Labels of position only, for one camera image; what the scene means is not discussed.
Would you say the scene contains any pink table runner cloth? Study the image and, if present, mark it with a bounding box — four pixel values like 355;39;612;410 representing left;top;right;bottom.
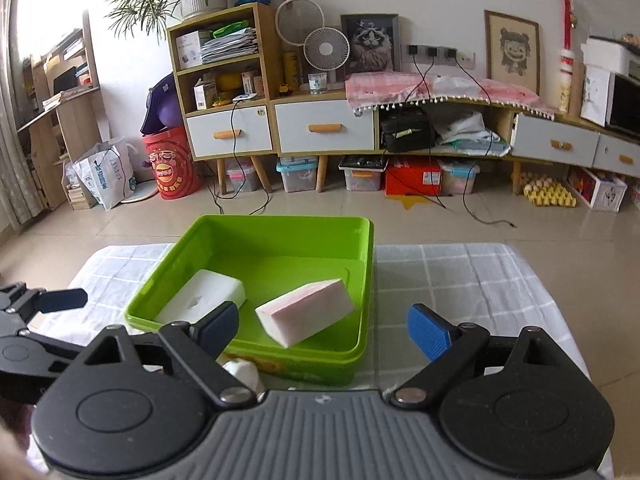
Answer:
345;72;555;120

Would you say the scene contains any low wooden tv console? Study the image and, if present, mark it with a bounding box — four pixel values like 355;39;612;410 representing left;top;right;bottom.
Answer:
374;98;639;194

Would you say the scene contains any white desk fan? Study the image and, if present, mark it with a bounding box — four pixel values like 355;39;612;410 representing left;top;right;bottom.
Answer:
303;27;350;94

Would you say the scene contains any framed cat picture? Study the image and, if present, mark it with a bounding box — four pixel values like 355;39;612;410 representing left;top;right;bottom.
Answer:
341;13;401;76

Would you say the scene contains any white rabbit plush toy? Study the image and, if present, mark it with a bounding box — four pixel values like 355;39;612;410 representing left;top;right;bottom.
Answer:
221;359;265;396

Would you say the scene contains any black microwave oven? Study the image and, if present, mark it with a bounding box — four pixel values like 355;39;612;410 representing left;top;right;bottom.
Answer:
580;66;640;139

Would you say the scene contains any red printed bucket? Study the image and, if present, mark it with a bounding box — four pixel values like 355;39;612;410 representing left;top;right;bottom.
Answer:
142;126;201;200

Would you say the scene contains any green plastic storage bin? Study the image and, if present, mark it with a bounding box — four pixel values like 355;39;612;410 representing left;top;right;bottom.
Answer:
125;214;374;386

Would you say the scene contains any black bag on shelf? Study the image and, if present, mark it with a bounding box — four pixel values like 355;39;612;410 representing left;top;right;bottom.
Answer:
380;106;436;153

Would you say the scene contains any wooden cabinet with drawers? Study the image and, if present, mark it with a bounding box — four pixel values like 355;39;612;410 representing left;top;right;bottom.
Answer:
167;3;378;190

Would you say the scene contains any wooden bookshelf desk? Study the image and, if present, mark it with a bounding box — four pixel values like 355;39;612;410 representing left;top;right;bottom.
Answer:
18;13;102;210

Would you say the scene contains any white paper shopping bag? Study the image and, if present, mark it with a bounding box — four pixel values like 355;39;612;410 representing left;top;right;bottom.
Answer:
73;136;137;210

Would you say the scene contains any framed cartoon girl picture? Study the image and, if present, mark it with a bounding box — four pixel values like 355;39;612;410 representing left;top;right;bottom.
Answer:
484;10;541;94

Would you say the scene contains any yellow egg tray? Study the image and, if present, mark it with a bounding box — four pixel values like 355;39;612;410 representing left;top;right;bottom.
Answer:
520;172;577;208

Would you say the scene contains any red cardboard box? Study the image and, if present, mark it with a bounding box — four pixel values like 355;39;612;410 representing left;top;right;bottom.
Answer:
385;157;442;196

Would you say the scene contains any white printer box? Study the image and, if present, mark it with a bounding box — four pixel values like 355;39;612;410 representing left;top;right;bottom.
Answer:
580;37;640;80

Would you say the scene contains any pink white sponge block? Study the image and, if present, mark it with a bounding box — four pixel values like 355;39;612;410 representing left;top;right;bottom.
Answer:
255;278;355;348

